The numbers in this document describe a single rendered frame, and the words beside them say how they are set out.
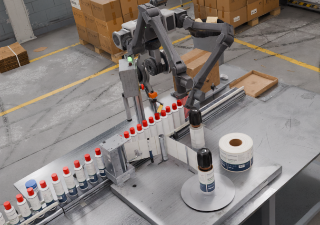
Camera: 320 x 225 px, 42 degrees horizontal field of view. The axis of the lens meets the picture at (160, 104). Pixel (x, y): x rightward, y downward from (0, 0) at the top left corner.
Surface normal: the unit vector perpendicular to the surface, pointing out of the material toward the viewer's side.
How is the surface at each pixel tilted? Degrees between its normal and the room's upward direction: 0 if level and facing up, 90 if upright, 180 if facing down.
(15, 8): 90
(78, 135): 0
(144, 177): 0
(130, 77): 90
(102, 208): 0
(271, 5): 92
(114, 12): 91
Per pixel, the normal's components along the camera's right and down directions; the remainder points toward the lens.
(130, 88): 0.11, 0.51
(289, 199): -0.14, -0.84
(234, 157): -0.21, 0.54
